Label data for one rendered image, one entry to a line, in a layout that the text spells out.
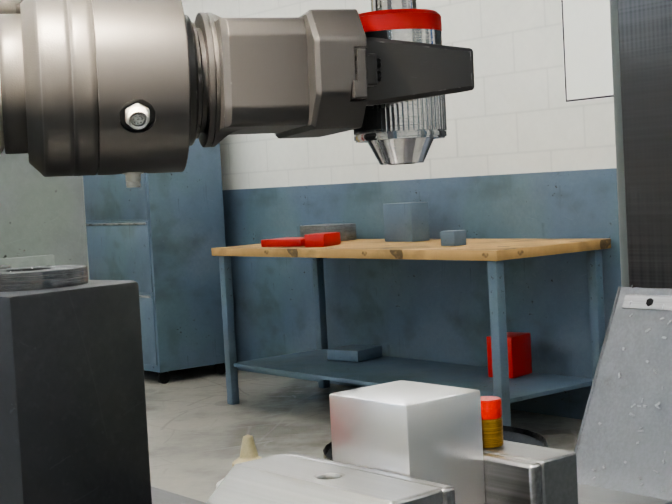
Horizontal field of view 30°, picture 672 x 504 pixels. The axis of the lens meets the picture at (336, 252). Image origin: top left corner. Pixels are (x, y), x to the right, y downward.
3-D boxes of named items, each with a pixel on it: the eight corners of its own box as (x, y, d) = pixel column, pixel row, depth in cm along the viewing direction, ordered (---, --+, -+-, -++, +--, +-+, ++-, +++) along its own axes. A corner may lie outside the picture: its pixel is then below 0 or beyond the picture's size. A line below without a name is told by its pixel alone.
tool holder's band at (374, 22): (353, 31, 60) (352, 10, 60) (344, 42, 65) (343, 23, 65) (449, 26, 61) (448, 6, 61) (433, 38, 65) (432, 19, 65)
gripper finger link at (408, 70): (470, 103, 61) (348, 106, 60) (467, 37, 61) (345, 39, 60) (481, 100, 60) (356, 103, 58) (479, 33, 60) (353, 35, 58)
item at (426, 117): (359, 140, 61) (353, 31, 60) (350, 144, 65) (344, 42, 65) (454, 135, 61) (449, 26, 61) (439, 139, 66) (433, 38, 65)
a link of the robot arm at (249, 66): (365, -39, 56) (94, -40, 53) (374, 176, 56) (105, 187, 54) (305, 4, 68) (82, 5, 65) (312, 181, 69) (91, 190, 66)
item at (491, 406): (488, 449, 65) (486, 402, 65) (466, 445, 66) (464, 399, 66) (509, 444, 66) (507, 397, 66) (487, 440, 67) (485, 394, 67)
